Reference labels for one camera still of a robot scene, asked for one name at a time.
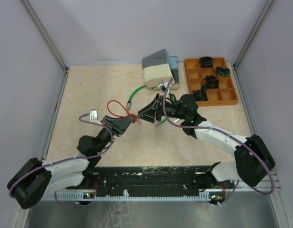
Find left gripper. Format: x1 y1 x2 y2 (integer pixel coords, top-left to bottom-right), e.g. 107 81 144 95
95 115 135 153

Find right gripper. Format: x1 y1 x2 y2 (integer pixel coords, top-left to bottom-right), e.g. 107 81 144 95
137 93 187 123

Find red cable seal lock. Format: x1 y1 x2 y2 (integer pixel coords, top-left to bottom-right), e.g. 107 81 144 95
106 100 137 123

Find green cable lock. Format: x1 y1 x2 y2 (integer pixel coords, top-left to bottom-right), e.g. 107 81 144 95
126 85 176 127

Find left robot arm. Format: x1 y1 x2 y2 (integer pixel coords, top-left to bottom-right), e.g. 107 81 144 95
7 111 136 209

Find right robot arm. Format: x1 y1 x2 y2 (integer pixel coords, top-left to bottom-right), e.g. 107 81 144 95
138 94 275 188

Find folded grey beige cloth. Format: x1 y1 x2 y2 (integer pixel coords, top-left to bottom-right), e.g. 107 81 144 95
142 49 180 90

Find dark rolled item lower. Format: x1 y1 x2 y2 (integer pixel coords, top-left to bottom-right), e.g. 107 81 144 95
193 85 208 101

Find dark rolled item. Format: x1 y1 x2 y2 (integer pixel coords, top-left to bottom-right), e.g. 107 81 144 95
193 85 208 101
215 66 230 77
199 57 214 68
205 75 219 89

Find dark rolled item middle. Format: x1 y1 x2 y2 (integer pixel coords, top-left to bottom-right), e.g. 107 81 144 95
205 75 219 89

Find dark rolled item top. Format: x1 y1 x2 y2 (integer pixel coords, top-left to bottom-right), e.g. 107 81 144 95
199 57 214 68

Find wooden compartment tray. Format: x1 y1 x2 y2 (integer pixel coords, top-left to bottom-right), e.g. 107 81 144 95
184 57 238 106

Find dark rolled item right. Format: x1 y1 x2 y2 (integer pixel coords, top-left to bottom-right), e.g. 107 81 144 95
215 66 230 77

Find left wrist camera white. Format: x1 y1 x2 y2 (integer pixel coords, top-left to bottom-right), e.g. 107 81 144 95
89 109 98 122

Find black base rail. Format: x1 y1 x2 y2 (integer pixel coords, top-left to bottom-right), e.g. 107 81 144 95
71 166 234 197

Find aluminium frame post right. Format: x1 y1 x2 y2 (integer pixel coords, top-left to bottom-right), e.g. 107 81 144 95
233 0 275 69

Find aluminium frame post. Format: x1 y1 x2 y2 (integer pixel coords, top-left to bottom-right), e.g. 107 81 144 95
233 0 275 69
19 0 68 71

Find aluminium frame post left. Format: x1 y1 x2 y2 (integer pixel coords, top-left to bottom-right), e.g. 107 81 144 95
19 0 68 71

